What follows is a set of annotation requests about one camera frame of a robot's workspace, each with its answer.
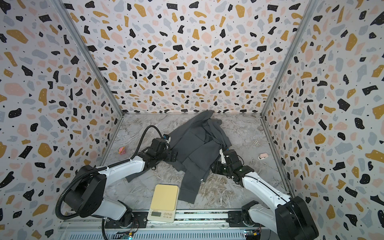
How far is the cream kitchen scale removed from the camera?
29.5 inches

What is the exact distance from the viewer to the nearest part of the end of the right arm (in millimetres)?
616

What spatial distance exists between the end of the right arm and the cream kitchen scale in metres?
0.27
